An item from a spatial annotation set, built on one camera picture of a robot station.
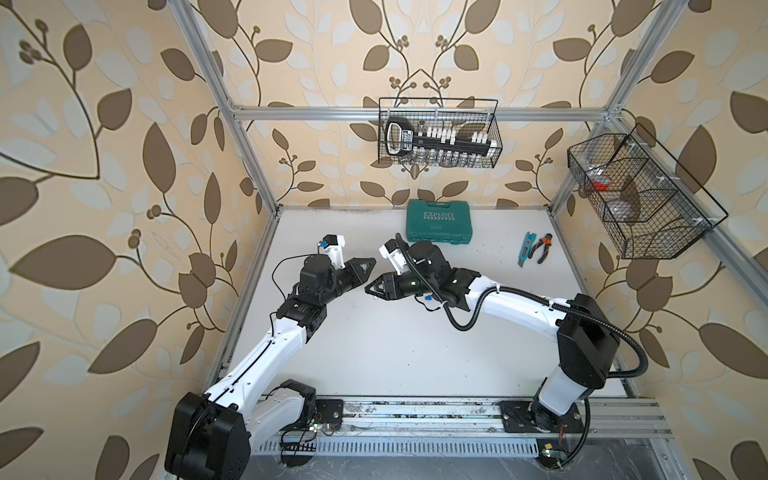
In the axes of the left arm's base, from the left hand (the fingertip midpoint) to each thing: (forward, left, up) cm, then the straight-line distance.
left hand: (371, 258), depth 76 cm
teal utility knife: (+22, -54, -22) cm, 63 cm away
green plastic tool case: (+30, -22, -19) cm, 42 cm away
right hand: (-6, 0, -5) cm, 8 cm away
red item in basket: (+19, -63, +9) cm, 66 cm away
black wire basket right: (+8, -70, +11) cm, 71 cm away
